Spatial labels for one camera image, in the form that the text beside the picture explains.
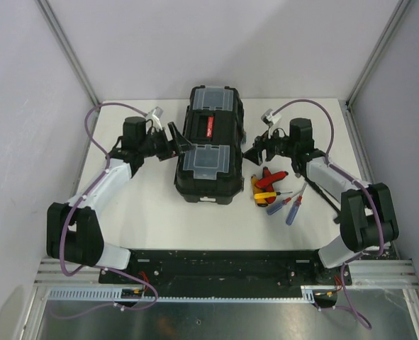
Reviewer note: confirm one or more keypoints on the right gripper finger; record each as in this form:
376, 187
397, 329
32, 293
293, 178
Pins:
259, 142
254, 154

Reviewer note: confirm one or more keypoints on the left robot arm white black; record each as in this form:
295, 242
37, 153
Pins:
73, 230

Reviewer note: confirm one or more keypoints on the aluminium frame post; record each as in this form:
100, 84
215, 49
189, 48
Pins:
68, 51
391, 28

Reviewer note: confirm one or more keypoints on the left aluminium frame post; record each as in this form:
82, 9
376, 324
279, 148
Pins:
68, 51

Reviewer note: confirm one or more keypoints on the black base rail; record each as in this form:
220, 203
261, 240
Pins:
228, 274

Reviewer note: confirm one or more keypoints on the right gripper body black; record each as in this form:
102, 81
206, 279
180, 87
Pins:
276, 145

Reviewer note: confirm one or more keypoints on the blue screwdriver left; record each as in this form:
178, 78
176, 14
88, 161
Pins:
278, 206

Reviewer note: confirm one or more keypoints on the grey slotted cable duct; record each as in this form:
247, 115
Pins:
112, 294

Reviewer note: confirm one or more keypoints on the blue screwdriver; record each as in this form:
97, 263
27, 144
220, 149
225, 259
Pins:
295, 207
278, 206

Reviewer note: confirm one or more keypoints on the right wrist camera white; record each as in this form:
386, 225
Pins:
271, 116

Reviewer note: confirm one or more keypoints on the claw hammer black handle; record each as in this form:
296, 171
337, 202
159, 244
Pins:
323, 195

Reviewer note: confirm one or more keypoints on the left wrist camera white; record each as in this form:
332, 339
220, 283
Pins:
154, 115

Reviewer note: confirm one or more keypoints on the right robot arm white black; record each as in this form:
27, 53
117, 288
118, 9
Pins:
367, 217

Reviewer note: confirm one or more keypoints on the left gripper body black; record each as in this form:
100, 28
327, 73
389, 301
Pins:
159, 146

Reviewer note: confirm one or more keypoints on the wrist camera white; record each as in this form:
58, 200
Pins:
271, 116
154, 115

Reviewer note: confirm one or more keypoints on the black plastic toolbox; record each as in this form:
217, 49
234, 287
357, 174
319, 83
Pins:
214, 124

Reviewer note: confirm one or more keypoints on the blue screwdriver right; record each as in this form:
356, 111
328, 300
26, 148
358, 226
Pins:
295, 207

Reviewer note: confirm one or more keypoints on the red handled pliers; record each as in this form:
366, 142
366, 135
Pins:
268, 179

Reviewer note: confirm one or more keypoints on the right aluminium frame post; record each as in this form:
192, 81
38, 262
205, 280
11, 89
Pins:
391, 28

